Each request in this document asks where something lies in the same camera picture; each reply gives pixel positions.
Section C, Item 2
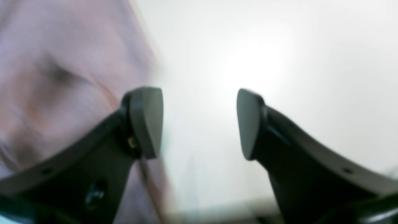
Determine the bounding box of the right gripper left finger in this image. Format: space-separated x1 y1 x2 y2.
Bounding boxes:
1 86 163 224

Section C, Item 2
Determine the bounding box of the mauve t-shirt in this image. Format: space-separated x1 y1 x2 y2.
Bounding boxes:
0 0 174 224

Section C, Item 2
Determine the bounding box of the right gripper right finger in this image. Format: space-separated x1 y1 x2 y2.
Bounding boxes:
237 88 398 224

